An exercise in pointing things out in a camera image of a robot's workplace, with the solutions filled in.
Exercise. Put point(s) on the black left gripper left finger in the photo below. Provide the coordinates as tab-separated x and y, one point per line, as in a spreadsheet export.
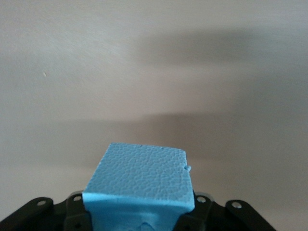
36	216

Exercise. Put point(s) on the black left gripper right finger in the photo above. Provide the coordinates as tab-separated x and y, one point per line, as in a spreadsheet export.
216	219

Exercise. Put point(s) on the light blue foam block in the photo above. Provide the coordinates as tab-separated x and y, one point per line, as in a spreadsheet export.
144	173

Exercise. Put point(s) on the brown table cover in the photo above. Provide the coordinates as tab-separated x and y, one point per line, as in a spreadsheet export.
96	72

